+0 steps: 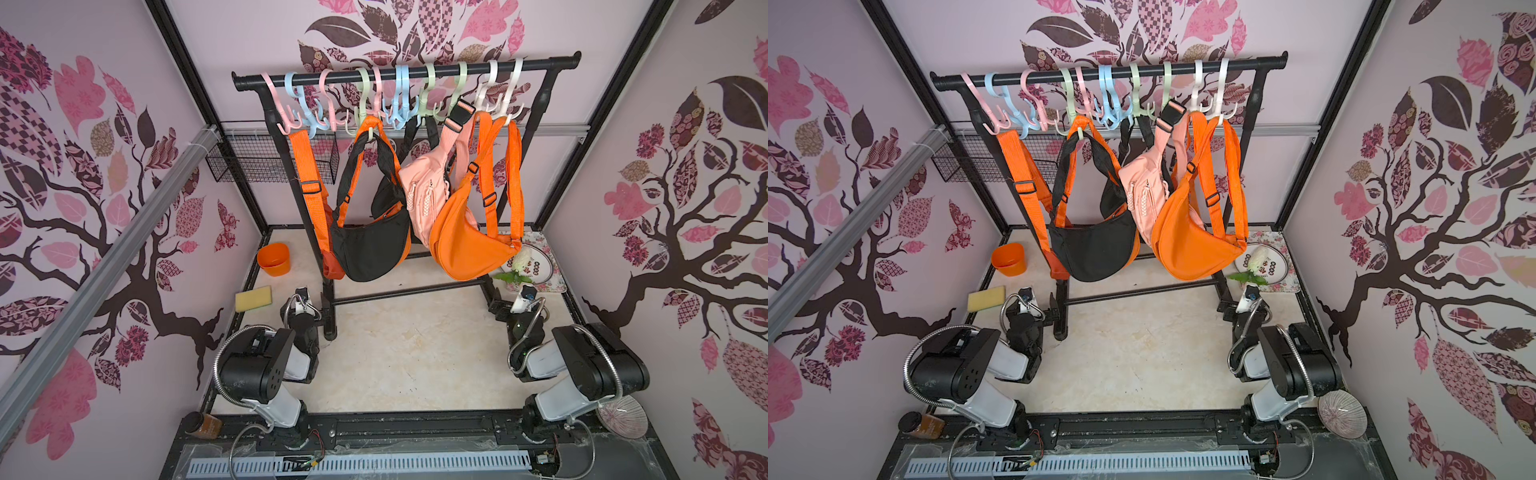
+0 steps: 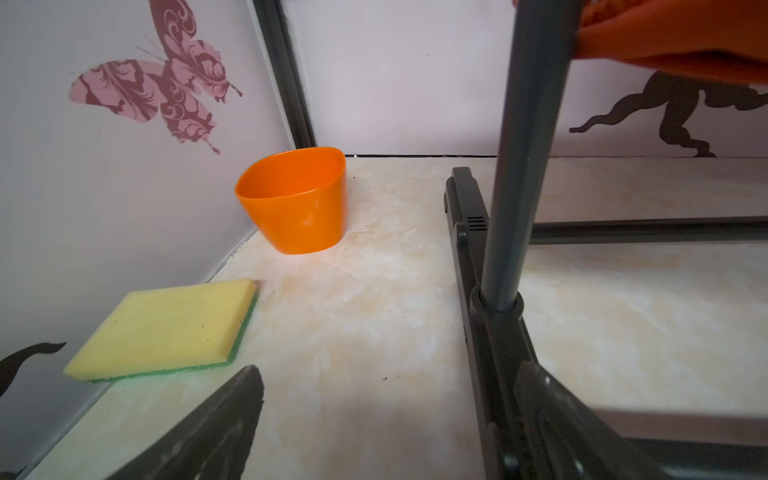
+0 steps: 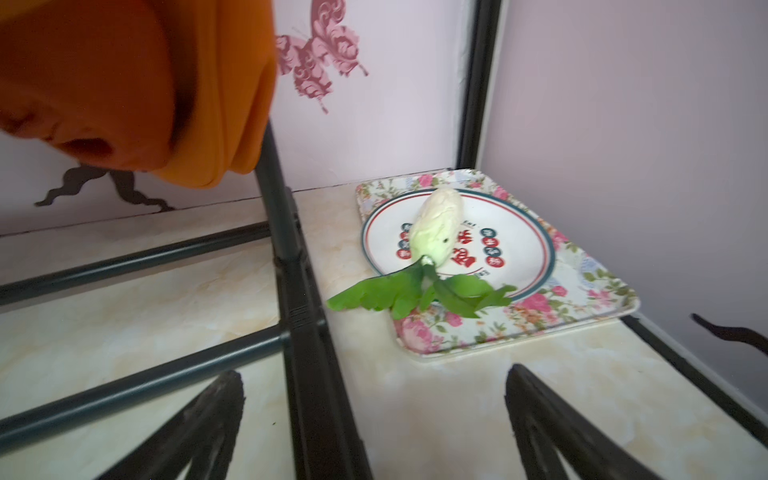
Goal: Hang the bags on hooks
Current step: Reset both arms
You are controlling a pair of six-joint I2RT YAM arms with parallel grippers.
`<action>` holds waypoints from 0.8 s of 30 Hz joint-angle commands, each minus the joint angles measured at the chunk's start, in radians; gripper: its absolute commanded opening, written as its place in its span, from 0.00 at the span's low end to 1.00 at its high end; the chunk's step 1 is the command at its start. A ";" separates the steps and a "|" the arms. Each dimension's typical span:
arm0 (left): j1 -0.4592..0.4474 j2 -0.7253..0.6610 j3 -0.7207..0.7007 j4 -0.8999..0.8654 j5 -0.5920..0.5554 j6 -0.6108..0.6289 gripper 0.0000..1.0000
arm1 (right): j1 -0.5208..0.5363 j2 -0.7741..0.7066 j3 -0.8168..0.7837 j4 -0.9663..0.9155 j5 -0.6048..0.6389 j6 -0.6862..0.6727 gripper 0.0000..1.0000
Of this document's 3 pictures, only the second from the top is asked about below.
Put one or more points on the black clothes rack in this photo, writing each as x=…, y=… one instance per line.
x=490, y=241

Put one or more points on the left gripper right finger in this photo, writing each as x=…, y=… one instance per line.
x=567, y=440

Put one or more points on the orange plastic cup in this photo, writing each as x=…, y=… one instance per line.
x=297, y=199

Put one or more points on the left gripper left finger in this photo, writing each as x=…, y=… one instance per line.
x=213, y=442

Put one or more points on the yellow sponge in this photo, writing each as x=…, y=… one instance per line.
x=166, y=330

